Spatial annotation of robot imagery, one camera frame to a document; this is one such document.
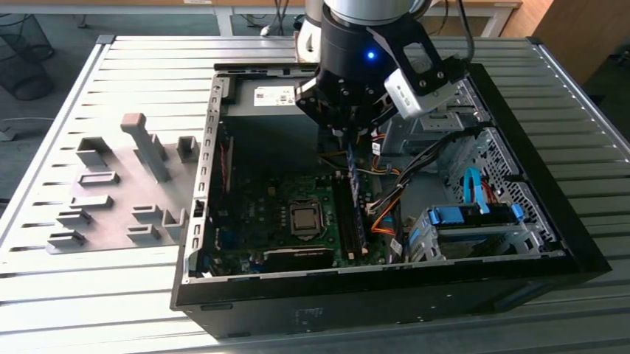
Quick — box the grey parts rack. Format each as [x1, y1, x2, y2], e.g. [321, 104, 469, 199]
[43, 113, 200, 256]

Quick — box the tall grey metal drive cage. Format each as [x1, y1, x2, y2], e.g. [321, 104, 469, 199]
[385, 79, 492, 156]

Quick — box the black cable bundle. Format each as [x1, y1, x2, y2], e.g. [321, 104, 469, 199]
[391, 127, 483, 192]

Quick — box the CPU socket with metal cover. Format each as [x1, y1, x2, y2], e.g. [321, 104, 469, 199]
[285, 198, 329, 243]

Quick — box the low grey metal drive cage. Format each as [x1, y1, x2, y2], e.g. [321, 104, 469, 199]
[405, 206, 561, 263]

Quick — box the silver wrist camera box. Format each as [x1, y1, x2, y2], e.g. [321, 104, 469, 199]
[383, 69, 469, 119]

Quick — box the grey cable with white plug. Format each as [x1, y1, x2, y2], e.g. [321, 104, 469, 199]
[258, 0, 292, 38]

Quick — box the blue flat data cable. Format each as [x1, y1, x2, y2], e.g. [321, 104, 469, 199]
[461, 166, 491, 214]

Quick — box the black PC case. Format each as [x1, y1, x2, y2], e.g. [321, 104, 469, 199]
[169, 62, 612, 339]

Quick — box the grey power supply unit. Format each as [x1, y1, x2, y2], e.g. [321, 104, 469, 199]
[222, 79, 320, 174]

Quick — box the brown wooden cabinet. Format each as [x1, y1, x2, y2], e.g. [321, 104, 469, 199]
[500, 0, 630, 86]

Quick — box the green motherboard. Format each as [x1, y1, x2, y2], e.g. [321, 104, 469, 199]
[208, 171, 389, 276]

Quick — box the black RAM slot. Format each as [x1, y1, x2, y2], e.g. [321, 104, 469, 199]
[332, 171, 356, 260]

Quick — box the hard disk in blue carrier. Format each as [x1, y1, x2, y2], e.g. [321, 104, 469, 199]
[425, 204, 523, 226]

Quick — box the black camera bracket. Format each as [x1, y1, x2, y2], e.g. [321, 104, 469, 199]
[366, 24, 469, 97]

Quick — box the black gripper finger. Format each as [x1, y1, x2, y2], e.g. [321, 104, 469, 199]
[353, 86, 399, 136]
[294, 79, 348, 137]

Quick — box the black graphics card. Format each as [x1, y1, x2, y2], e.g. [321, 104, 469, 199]
[260, 246, 336, 273]

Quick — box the black camera cable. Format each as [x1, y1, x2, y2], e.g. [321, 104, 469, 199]
[455, 0, 477, 63]

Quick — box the orange data cable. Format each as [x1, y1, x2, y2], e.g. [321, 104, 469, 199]
[369, 206, 395, 235]

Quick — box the silver CPU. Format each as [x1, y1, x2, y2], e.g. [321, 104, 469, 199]
[290, 206, 321, 234]

